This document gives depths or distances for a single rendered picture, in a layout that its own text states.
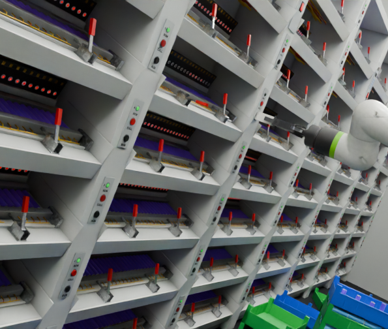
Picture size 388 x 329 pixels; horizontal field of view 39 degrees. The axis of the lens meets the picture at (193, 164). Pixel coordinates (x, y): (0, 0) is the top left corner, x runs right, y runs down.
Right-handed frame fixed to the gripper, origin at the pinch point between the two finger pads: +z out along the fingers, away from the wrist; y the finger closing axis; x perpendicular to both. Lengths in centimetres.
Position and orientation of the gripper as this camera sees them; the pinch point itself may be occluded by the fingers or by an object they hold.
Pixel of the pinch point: (265, 118)
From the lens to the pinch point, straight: 193.1
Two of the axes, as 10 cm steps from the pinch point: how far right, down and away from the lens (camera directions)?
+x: 3.7, -9.3, -0.8
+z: -8.1, -3.6, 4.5
